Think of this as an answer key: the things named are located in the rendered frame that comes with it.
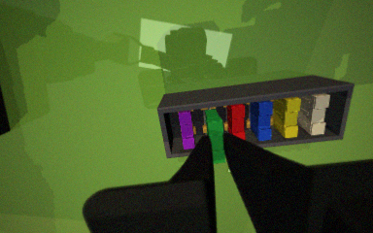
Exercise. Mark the purple fuse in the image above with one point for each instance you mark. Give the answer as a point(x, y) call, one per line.
point(187, 129)

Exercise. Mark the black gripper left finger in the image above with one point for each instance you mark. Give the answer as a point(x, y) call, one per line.
point(184, 204)

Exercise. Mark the red fuse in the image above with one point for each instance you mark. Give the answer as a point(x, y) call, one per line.
point(235, 120)

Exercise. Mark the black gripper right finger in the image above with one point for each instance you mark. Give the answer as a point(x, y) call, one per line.
point(284, 196)

